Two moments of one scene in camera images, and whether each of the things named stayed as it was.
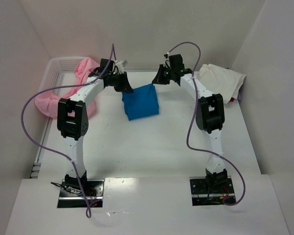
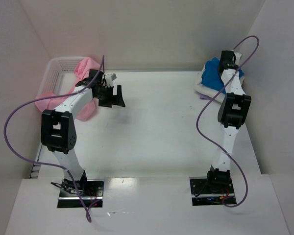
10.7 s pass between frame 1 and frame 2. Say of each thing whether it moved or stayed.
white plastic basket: stayed
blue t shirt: moved
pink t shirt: stayed
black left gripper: moved
